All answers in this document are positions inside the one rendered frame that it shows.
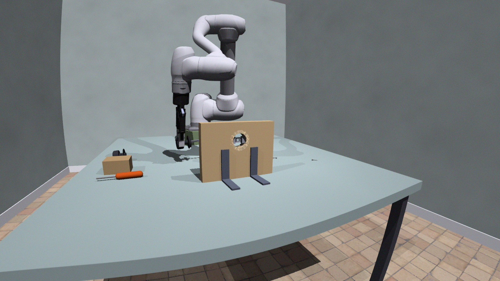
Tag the orange-handled screwdriver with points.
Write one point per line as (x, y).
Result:
(125, 175)

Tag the tan wooden door panel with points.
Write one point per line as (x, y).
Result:
(216, 136)

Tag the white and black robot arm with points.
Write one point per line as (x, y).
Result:
(219, 65)

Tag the black door knob with metal spindle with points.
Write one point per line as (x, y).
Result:
(188, 142)

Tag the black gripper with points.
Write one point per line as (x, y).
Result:
(181, 100)

